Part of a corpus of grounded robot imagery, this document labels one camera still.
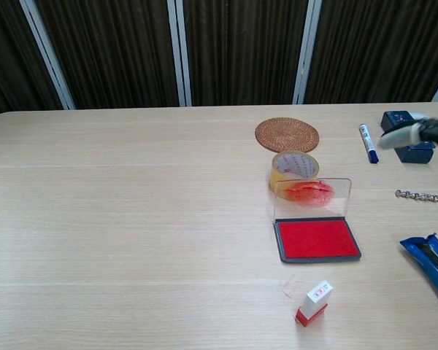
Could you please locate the blue snack packet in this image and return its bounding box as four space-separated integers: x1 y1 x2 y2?
399 232 438 311

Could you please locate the navy rectangular box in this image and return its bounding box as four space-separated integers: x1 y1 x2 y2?
381 110 436 165

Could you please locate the yellow tape roll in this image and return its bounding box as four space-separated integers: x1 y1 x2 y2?
269 150 320 200

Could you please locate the dark pleated curtain panel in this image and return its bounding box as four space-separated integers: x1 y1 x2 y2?
182 0 310 106
304 0 438 104
34 0 180 109
0 0 65 120

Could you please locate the blue whiteboard marker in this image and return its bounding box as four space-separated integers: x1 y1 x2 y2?
358 122 380 164

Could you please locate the small metal chain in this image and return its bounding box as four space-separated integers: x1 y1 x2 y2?
394 189 438 203

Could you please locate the red ink pad case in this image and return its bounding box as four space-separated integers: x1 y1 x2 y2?
273 177 362 264

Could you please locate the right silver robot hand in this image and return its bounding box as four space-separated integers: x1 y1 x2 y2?
377 117 438 150

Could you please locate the round woven rattan coaster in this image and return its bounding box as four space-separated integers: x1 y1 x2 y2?
255 116 320 152

